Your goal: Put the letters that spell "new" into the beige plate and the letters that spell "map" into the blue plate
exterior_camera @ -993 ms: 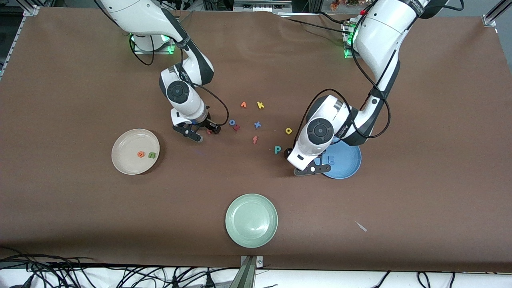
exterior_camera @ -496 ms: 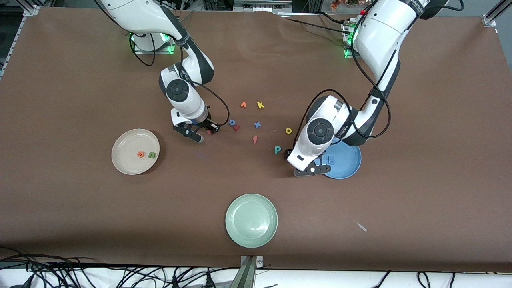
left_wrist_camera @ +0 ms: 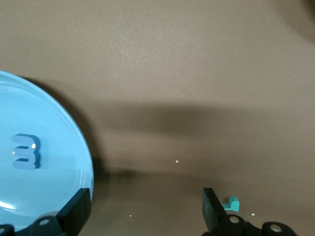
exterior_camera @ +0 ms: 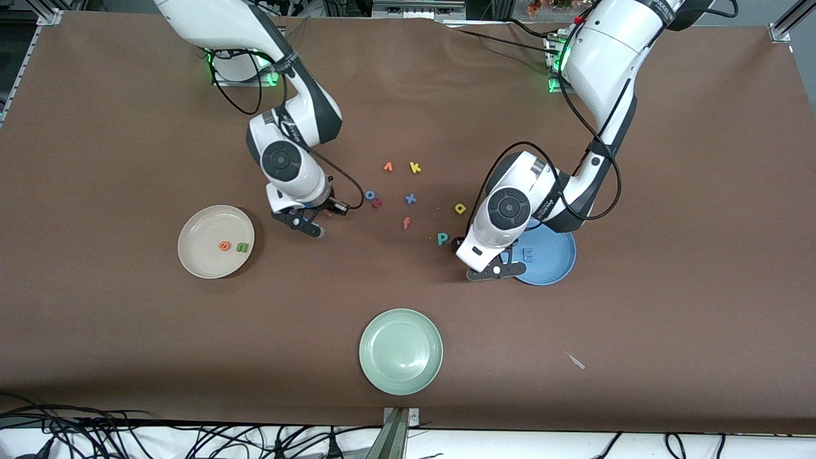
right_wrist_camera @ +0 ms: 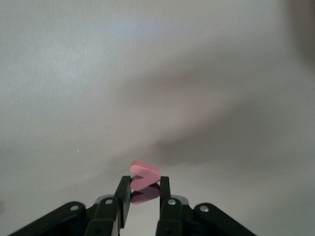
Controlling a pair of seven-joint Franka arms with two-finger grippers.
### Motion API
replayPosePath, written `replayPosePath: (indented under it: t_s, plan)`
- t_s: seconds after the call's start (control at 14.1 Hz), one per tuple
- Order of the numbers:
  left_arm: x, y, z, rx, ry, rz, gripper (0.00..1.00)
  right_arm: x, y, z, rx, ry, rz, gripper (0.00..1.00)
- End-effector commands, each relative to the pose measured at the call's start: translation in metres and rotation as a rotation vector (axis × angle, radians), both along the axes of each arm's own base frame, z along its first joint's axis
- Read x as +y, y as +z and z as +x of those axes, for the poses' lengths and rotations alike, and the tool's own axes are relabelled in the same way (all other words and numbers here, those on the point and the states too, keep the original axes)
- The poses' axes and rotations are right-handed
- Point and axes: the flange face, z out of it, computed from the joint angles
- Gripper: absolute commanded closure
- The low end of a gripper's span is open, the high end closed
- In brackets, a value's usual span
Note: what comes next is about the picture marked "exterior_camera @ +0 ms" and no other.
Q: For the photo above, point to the orange background object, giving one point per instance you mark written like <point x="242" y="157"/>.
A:
<point x="534" y="6"/>

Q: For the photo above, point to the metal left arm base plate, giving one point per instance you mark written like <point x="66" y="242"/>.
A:
<point x="552" y="88"/>

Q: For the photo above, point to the beige brown plate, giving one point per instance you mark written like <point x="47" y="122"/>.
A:
<point x="210" y="261"/>

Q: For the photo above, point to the grey power strip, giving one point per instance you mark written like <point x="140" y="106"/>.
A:
<point x="414" y="9"/>

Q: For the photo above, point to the pale green plate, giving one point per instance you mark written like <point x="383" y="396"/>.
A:
<point x="401" y="352"/>

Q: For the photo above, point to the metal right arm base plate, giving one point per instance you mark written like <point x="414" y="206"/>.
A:
<point x="220" y="81"/>

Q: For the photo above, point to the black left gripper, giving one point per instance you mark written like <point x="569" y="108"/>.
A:
<point x="454" y="245"/>

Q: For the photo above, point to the brown table cover sheet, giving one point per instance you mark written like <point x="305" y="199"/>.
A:
<point x="127" y="331"/>

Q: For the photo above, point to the blue plate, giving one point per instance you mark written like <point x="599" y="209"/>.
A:
<point x="551" y="255"/>

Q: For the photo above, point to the aluminium camera post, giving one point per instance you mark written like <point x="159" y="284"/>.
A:
<point x="396" y="440"/>

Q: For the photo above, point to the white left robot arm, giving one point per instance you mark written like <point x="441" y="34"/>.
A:
<point x="605" y="64"/>

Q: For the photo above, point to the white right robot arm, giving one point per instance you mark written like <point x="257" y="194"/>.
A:
<point x="217" y="22"/>

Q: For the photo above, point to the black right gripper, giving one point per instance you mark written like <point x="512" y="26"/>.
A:
<point x="331" y="206"/>

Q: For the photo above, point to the white tape scrap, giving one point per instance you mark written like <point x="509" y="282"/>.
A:
<point x="576" y="361"/>

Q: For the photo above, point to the aluminium frame profile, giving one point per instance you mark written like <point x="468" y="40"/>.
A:
<point x="783" y="29"/>
<point x="48" y="16"/>

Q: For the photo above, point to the blue foam letter E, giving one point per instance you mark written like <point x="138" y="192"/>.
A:
<point x="524" y="254"/>

